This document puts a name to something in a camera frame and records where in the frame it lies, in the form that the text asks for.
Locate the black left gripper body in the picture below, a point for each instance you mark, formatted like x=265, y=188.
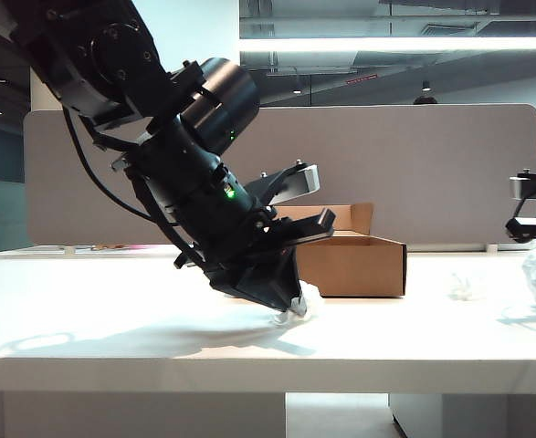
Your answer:
x=258, y=237

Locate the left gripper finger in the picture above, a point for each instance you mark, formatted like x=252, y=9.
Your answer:
x=300, y=305
x=263, y=283

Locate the elongated white paper ball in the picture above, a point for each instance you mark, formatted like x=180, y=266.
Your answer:
x=313, y=301

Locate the small white paper ball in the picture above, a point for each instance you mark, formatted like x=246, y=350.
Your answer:
x=463, y=287

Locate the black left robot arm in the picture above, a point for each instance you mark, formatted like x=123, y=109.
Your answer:
x=112, y=55

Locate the brown cardboard box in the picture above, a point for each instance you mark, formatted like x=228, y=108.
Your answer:
x=359, y=269

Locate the colourful items behind divider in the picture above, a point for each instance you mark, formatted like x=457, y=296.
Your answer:
x=121, y=247

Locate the grey desk divider panel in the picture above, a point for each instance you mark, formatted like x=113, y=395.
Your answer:
x=409, y=173

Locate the black pendant lamp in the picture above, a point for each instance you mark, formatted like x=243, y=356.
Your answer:
x=297, y=90
x=426, y=86

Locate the background person's dark head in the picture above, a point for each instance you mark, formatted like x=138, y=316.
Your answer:
x=425, y=100

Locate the white table support panel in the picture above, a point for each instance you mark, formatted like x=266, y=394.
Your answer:
x=135, y=417

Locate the red ceiling sign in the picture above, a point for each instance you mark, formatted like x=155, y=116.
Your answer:
x=362, y=79

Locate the long ceiling light strip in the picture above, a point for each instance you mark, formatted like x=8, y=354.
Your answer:
x=386, y=44

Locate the dark glass door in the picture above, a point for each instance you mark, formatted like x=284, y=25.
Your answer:
x=3, y=182

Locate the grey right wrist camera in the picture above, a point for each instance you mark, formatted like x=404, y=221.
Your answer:
x=521, y=188

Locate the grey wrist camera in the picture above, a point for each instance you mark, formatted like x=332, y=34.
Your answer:
x=306, y=180
x=521, y=188

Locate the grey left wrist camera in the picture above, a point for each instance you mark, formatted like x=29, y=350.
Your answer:
x=306, y=180

